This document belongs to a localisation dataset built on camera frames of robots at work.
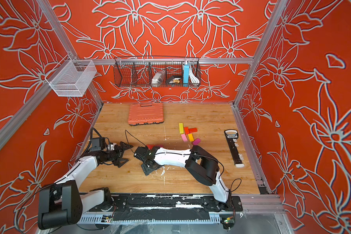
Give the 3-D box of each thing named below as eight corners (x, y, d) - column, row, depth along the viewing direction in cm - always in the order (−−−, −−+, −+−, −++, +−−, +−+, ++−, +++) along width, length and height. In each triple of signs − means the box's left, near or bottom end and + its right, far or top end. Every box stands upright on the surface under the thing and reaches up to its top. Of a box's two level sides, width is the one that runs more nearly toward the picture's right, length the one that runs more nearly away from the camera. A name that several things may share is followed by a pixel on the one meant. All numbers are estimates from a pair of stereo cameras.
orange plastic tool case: (125, 125, 107) (123, 121, 103) (130, 106, 119) (129, 102, 116) (163, 125, 107) (162, 121, 103) (164, 106, 119) (164, 102, 116)
